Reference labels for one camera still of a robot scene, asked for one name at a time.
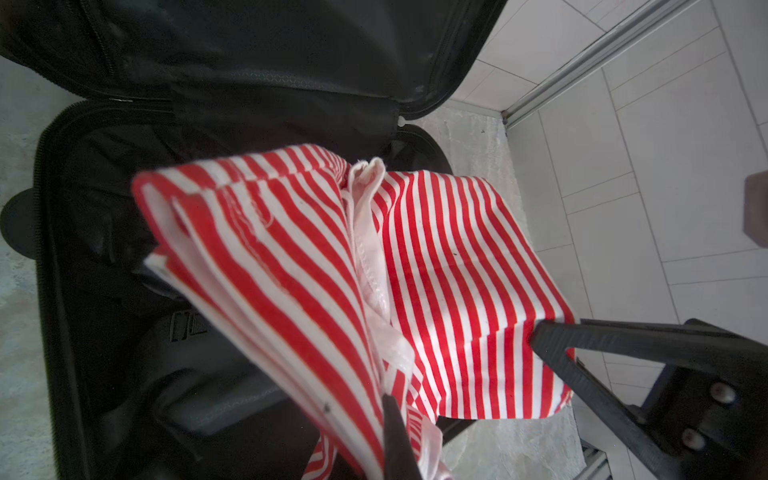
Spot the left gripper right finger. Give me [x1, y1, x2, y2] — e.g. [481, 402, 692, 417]
[530, 319, 767, 479]

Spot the open black and white suitcase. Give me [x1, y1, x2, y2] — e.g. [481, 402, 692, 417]
[1, 1, 504, 479]

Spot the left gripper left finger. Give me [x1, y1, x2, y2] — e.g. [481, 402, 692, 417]
[382, 395, 422, 480]

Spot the aluminium mounting rail frame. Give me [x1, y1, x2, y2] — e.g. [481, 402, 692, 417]
[574, 441, 613, 480]

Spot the red white striped garment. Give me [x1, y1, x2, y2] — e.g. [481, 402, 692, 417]
[132, 144, 576, 479]

